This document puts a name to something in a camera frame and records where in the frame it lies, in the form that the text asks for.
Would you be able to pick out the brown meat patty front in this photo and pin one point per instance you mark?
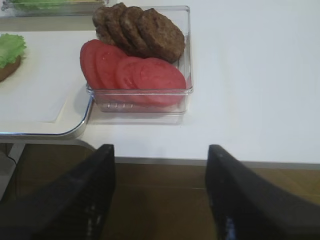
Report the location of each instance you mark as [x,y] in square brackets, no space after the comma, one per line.
[161,35]

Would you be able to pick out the silver metal tray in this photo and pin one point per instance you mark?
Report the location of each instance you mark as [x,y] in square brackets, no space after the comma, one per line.
[67,123]

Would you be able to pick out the red tomato slice front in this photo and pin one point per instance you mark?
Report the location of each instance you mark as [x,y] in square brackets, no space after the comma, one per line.
[153,74]

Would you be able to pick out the green lettuce pile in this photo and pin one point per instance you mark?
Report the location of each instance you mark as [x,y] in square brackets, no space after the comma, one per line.
[34,5]

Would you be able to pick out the clear patty and tomato container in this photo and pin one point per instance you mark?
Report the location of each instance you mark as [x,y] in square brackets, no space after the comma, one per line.
[134,100]

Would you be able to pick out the white paper sheet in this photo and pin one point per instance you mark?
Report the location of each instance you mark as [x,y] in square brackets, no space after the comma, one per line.
[49,79]

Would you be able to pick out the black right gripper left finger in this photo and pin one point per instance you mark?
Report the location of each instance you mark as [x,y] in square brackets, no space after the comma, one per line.
[73,207]

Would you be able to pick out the red tomato slice back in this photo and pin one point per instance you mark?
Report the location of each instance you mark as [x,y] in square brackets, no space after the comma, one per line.
[88,63]

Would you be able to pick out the clear lettuce and cheese container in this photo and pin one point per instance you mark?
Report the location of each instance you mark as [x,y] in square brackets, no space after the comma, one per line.
[75,8]

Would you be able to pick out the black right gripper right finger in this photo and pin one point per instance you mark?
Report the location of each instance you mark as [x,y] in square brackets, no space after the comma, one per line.
[245,206]

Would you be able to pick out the brown meat patty back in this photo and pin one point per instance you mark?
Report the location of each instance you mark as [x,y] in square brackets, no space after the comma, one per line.
[98,19]

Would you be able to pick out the green lettuce leaf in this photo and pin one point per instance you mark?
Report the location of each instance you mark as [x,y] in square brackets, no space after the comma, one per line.
[11,47]

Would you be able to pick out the red tomato slice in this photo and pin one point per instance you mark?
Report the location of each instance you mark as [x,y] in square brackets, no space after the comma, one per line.
[124,72]
[153,74]
[88,63]
[107,58]

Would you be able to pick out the brown meat patty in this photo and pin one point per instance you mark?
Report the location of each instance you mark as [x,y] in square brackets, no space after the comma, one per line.
[112,21]
[161,35]
[98,19]
[128,21]

